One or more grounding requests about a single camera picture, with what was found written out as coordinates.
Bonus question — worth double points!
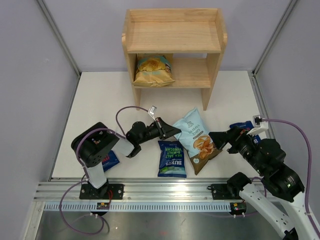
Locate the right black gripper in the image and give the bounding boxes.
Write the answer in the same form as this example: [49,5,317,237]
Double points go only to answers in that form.
[208,124,266,174]

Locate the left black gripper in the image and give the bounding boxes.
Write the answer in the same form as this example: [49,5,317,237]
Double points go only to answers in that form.
[137,117,181,145]

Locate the light blue cassava chips bag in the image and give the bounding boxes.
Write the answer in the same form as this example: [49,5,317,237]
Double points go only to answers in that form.
[173,107,222,175]

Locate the yellow kettle chips bag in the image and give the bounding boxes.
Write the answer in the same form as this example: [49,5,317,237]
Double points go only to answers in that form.
[133,53,175,87]

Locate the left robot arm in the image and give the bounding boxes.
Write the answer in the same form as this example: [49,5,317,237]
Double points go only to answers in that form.
[71,117,181,200]

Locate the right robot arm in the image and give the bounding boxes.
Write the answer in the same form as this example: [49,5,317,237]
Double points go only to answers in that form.
[209,126,320,240]

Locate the wooden two-tier shelf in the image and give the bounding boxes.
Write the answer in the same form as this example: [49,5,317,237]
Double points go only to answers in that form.
[121,8,228,110]

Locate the blue Burts bag right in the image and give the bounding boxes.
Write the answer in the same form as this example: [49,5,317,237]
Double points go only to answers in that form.
[229,120,261,144]

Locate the blue sea salt vinegar bag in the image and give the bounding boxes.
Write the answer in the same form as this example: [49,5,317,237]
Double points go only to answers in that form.
[157,140,187,178]

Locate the blue spicy sweet chilli bag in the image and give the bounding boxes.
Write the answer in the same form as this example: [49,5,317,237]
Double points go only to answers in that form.
[102,150,120,172]

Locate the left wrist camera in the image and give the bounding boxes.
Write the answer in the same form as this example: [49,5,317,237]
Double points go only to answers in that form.
[148,105,157,121]

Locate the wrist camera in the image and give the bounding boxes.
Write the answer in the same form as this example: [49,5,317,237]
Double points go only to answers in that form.
[148,105,157,121]
[247,115,269,136]

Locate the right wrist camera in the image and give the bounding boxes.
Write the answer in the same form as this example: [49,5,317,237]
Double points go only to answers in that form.
[247,115,269,136]

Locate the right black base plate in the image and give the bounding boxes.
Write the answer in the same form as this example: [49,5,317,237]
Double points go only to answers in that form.
[207,183,232,200]

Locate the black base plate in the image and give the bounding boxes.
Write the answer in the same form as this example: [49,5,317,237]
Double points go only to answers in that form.
[79,183,125,200]
[207,183,232,200]

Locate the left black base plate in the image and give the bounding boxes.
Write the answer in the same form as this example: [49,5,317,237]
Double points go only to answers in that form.
[79,183,125,200]

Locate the aluminium mounting rail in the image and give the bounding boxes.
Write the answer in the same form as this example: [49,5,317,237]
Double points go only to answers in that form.
[33,178,227,202]

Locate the white slotted cable duct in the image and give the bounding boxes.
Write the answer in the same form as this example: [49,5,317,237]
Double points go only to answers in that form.
[44,202,231,213]

